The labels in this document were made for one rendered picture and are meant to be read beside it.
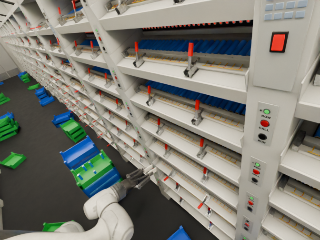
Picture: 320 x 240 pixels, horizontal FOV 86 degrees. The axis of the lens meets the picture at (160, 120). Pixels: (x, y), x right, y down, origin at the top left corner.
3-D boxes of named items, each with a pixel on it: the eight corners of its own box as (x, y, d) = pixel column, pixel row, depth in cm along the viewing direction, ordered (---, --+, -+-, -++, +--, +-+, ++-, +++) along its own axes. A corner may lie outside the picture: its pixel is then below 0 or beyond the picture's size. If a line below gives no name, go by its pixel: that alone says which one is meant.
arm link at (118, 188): (107, 184, 94) (117, 177, 97) (110, 195, 98) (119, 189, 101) (116, 193, 88) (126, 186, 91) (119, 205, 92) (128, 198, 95)
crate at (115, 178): (91, 200, 144) (86, 195, 139) (84, 185, 158) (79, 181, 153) (121, 177, 156) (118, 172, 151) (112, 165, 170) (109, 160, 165)
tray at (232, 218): (236, 228, 87) (234, 225, 80) (157, 167, 127) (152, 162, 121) (255, 194, 92) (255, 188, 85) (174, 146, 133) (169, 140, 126)
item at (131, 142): (149, 161, 134) (141, 153, 124) (112, 133, 175) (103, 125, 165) (165, 141, 139) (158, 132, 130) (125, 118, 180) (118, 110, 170)
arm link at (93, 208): (110, 195, 99) (122, 211, 90) (83, 213, 89) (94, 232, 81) (106, 182, 94) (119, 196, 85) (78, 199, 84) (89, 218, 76)
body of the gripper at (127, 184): (125, 188, 92) (139, 178, 97) (117, 179, 97) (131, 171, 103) (127, 197, 95) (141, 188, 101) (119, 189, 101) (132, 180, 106)
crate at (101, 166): (82, 190, 134) (76, 185, 130) (75, 175, 149) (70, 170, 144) (115, 166, 146) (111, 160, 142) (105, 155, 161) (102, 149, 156)
